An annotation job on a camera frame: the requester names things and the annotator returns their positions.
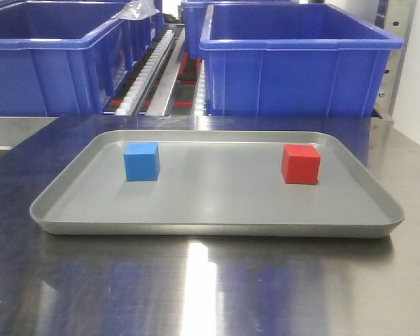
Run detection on blue bin rear right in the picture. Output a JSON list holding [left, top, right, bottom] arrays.
[[181, 1, 296, 60]]

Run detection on grey metal tray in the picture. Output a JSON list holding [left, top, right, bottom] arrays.
[[29, 129, 405, 238]]

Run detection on clear plastic bag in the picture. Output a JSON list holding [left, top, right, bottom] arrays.
[[115, 0, 160, 21]]

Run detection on steel shelf upright post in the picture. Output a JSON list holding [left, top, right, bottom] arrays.
[[375, 0, 417, 122]]

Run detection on blue bin front left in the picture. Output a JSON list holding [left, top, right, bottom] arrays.
[[0, 1, 152, 116]]

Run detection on blue bin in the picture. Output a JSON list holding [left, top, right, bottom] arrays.
[[0, 1, 152, 116], [181, 1, 296, 60], [199, 2, 403, 117]]

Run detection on white roller conveyor rail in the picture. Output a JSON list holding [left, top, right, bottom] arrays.
[[111, 29, 175, 116]]

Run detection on red cube block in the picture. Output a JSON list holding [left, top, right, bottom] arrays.
[[281, 144, 321, 185]]

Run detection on blue bin front right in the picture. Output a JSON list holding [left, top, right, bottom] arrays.
[[199, 2, 403, 117]]

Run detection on blue cube block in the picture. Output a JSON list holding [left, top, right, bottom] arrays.
[[123, 142, 160, 181]]

